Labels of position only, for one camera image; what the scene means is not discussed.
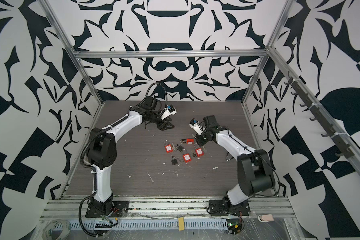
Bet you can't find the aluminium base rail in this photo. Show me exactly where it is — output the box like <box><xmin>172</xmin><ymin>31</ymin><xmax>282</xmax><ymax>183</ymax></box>
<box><xmin>39</xmin><ymin>196</ymin><xmax>296</xmax><ymax>233</ymax></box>

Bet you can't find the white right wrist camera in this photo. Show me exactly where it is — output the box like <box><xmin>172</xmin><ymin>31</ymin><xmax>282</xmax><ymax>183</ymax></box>
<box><xmin>190</xmin><ymin>119</ymin><xmax>205</xmax><ymax>136</ymax></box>

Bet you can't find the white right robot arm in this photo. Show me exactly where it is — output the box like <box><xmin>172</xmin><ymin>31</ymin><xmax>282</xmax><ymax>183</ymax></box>
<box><xmin>190</xmin><ymin>115</ymin><xmax>276</xmax><ymax>216</ymax></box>

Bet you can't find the small black padlock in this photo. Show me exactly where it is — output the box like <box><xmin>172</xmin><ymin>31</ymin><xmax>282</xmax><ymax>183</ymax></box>
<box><xmin>171</xmin><ymin>156</ymin><xmax>179</xmax><ymax>166</ymax></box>
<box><xmin>176</xmin><ymin>145</ymin><xmax>185</xmax><ymax>152</ymax></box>

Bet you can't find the yellow tape piece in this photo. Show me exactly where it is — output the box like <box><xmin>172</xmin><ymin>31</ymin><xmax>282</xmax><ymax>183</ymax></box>
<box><xmin>178</xmin><ymin>217</ymin><xmax>185</xmax><ymax>231</ymax></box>

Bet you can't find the tape roll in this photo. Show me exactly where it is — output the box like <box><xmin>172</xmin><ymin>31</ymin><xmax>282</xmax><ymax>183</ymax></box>
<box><xmin>42</xmin><ymin>220</ymin><xmax>71</xmax><ymax>240</ymax></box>

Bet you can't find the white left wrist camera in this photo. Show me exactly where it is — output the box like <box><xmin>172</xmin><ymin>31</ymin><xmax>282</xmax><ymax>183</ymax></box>
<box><xmin>161</xmin><ymin>105</ymin><xmax>177</xmax><ymax>120</ymax></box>

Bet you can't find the red padlock with key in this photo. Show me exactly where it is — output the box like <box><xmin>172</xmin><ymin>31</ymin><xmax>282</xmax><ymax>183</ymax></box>
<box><xmin>164</xmin><ymin>140</ymin><xmax>174</xmax><ymax>154</ymax></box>

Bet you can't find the wall hook rack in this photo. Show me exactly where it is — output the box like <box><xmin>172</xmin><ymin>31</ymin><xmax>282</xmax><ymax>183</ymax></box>
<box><xmin>285</xmin><ymin>71</ymin><xmax>355</xmax><ymax>159</ymax></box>

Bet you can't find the red padlock long shackle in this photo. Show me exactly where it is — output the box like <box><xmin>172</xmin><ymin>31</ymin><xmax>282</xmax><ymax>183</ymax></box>
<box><xmin>194</xmin><ymin>144</ymin><xmax>205</xmax><ymax>157</ymax></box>

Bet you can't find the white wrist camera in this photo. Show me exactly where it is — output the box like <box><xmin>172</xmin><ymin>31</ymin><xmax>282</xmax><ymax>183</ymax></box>
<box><xmin>190</xmin><ymin>119</ymin><xmax>205</xmax><ymax>136</ymax></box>
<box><xmin>161</xmin><ymin>105</ymin><xmax>177</xmax><ymax>120</ymax></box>

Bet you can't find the aluminium cage frame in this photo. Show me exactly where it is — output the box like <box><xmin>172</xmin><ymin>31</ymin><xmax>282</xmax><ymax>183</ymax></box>
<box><xmin>37</xmin><ymin>0</ymin><xmax>360</xmax><ymax>199</ymax></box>

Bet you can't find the pink object on rail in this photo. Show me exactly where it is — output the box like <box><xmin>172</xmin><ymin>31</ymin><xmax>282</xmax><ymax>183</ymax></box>
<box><xmin>258</xmin><ymin>214</ymin><xmax>275</xmax><ymax>223</ymax></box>

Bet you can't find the small metal clip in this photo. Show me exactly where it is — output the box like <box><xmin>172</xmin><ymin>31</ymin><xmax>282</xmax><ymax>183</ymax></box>
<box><xmin>226</xmin><ymin>152</ymin><xmax>234</xmax><ymax>162</ymax></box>

